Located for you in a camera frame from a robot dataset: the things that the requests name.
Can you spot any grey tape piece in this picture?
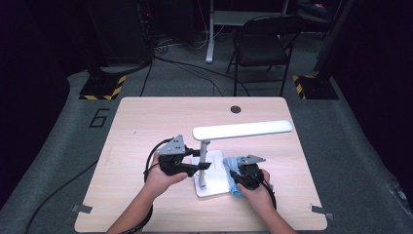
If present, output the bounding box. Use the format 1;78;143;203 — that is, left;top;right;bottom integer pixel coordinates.
310;204;335;221
71;204;94;215

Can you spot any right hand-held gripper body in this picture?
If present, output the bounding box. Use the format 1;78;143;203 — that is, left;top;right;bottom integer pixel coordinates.
234;154;267;192

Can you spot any light blue towel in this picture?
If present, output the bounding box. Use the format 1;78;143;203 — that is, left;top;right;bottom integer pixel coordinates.
222;156;274;199

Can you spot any person's right hand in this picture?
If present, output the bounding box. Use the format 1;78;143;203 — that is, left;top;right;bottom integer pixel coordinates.
237;169;277;214

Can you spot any black folding chair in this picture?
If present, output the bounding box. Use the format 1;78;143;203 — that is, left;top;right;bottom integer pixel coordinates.
226;14;305;98

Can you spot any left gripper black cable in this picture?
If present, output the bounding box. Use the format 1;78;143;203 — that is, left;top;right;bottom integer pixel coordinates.
118;137;174;234

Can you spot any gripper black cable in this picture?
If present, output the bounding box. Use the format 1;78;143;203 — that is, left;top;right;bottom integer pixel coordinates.
118;137;174;234
259;175;278;211

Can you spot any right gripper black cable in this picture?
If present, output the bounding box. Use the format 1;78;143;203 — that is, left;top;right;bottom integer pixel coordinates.
259;175;278;211

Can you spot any black stand with striped base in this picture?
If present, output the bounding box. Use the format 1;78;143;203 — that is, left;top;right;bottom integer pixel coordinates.
291;0;355;100
78;0;128;101

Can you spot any thick black floor cable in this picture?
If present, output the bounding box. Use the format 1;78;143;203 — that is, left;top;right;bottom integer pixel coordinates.
23;159;98;234

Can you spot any person's left hand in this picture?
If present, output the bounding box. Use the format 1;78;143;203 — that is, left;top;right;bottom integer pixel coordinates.
143;154;189;201

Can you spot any dark equipment cabinet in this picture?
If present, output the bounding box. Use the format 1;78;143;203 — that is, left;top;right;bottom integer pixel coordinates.
87;0;154;66

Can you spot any white desk lamp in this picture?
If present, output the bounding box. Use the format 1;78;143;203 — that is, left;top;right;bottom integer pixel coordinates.
191;119;294;198

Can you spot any white desk frame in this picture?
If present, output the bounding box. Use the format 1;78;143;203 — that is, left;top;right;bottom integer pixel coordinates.
205;0;290;64

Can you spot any thin black floor cable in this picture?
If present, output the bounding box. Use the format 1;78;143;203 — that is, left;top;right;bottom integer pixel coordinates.
152;55;251;98

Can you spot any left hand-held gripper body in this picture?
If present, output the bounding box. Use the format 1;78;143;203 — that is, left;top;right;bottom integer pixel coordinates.
156;134;198;177

